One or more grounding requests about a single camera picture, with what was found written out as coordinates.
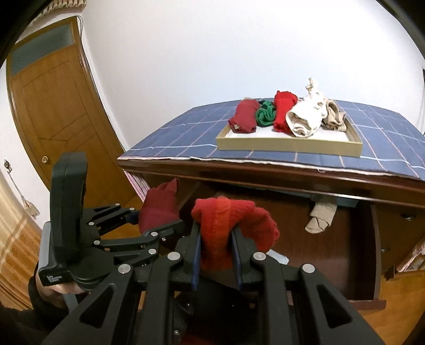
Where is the wall hook with hanging cord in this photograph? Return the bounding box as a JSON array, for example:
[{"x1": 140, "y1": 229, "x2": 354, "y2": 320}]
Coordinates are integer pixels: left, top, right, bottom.
[{"x1": 3, "y1": 159, "x2": 40, "y2": 220}]

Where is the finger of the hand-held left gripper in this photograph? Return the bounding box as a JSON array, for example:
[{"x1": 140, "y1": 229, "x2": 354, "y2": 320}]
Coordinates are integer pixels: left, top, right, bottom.
[
  {"x1": 84, "y1": 203, "x2": 141, "y2": 237},
  {"x1": 97, "y1": 220, "x2": 185, "y2": 266}
]

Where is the bright red underwear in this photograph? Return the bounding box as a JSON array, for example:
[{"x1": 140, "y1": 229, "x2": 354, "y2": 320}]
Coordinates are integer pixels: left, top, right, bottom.
[{"x1": 273, "y1": 90, "x2": 298, "y2": 134}]

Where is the dark wooden dresser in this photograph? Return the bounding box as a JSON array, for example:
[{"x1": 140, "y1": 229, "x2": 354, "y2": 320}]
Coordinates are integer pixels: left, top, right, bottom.
[{"x1": 118, "y1": 156, "x2": 425, "y2": 312}]

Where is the maroon underwear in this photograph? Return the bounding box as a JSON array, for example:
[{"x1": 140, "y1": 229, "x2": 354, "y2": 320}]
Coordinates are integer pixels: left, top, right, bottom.
[{"x1": 138, "y1": 178, "x2": 181, "y2": 234}]

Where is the grey printed underwear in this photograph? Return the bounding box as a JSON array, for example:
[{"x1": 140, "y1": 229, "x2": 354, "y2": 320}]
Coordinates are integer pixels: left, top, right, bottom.
[{"x1": 266, "y1": 250, "x2": 288, "y2": 266}]

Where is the beige underwear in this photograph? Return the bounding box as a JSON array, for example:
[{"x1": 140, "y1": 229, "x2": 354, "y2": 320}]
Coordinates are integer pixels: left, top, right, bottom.
[
  {"x1": 305, "y1": 199, "x2": 338, "y2": 233},
  {"x1": 320, "y1": 100, "x2": 347, "y2": 131}
]

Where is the green and black underwear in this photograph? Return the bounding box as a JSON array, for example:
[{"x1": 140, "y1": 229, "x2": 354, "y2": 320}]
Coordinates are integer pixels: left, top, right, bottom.
[{"x1": 255, "y1": 100, "x2": 278, "y2": 127}]

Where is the blue checked tablecloth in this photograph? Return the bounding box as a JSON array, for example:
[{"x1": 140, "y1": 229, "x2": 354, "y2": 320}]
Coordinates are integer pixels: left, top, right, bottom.
[{"x1": 118, "y1": 98, "x2": 425, "y2": 181}]

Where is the white underwear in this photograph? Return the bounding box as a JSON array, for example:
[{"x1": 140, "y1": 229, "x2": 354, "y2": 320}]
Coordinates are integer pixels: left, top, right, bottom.
[{"x1": 286, "y1": 77, "x2": 329, "y2": 138}]

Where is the pink patterned bundle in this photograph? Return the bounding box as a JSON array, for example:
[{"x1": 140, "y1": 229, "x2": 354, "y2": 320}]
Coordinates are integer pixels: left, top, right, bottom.
[{"x1": 397, "y1": 239, "x2": 425, "y2": 273}]

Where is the dark wooden drawer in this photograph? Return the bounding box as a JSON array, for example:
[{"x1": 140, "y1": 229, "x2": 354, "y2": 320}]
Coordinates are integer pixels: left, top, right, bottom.
[{"x1": 176, "y1": 181, "x2": 387, "y2": 311}]

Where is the dark red underwear grey waistband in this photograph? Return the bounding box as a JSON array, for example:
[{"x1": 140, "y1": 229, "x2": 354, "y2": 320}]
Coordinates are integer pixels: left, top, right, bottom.
[{"x1": 227, "y1": 97, "x2": 261, "y2": 134}]

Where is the orange-red underwear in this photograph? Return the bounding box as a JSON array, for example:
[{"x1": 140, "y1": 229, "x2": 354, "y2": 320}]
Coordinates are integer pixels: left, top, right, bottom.
[{"x1": 191, "y1": 196, "x2": 281, "y2": 271}]

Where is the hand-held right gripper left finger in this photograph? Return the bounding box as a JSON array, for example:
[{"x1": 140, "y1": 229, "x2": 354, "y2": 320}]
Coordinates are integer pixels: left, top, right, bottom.
[{"x1": 41, "y1": 224, "x2": 203, "y2": 345}]

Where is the person's left hand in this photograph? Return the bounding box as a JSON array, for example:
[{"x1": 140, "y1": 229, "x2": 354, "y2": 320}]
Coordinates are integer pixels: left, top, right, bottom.
[{"x1": 35, "y1": 276, "x2": 84, "y2": 296}]

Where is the tan cardboard tray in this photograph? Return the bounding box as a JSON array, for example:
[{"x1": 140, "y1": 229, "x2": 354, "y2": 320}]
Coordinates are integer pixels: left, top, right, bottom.
[{"x1": 216, "y1": 100, "x2": 363, "y2": 157}]

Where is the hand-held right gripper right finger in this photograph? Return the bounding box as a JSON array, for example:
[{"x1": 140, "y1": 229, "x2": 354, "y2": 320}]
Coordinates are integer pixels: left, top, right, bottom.
[{"x1": 231, "y1": 229, "x2": 382, "y2": 345}]

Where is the brown wooden door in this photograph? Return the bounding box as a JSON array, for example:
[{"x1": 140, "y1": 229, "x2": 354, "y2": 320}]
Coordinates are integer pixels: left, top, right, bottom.
[{"x1": 6, "y1": 16, "x2": 143, "y2": 213}]

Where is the beige fringe trim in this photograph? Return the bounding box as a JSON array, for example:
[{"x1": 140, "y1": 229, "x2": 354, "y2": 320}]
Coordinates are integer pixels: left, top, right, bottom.
[{"x1": 46, "y1": 0, "x2": 88, "y2": 12}]

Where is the person's left forearm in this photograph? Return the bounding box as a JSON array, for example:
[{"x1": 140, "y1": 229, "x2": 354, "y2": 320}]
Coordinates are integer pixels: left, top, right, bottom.
[{"x1": 0, "y1": 275, "x2": 72, "y2": 345}]

